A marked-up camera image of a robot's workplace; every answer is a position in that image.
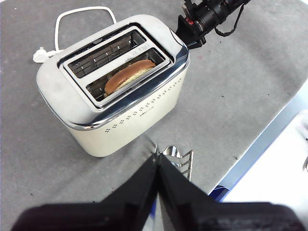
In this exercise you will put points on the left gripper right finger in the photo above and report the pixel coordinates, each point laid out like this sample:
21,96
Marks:
228,216

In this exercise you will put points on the brown toasted bread slice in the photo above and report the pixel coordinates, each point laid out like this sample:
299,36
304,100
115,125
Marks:
125,75

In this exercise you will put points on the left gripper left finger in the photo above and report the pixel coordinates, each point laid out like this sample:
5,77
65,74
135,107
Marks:
84,216

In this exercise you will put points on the shiny metal toast rack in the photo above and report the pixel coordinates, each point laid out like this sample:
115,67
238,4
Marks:
190,166

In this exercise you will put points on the cream two-slot toaster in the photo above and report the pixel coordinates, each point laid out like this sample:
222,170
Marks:
72,101

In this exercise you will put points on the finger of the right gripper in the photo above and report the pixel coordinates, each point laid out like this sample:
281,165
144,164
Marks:
184,29

